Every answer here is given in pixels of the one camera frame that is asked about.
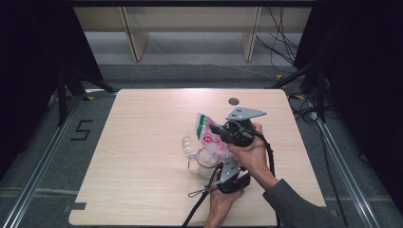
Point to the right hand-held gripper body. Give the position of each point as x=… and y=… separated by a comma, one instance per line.
x=242, y=126

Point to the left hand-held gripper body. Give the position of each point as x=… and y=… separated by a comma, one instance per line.
x=229, y=172

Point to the pink and white plastic bag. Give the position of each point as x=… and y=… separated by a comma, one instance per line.
x=210, y=137

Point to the clear glass jar with lid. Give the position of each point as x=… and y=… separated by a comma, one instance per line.
x=207, y=164

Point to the person's right hand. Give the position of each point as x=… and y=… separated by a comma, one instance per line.
x=250, y=158

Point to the person's left hand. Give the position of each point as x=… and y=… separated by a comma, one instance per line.
x=221, y=205

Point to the black metal stand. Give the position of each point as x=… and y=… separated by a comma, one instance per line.
x=320, y=95
x=63, y=95

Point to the beige wooden desk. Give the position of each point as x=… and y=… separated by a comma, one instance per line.
x=190, y=19

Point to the black curtain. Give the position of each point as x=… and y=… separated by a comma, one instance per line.
x=28, y=63
x=364, y=79

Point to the aluminium floor rail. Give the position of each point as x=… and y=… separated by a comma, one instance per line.
x=38, y=171
x=345, y=171

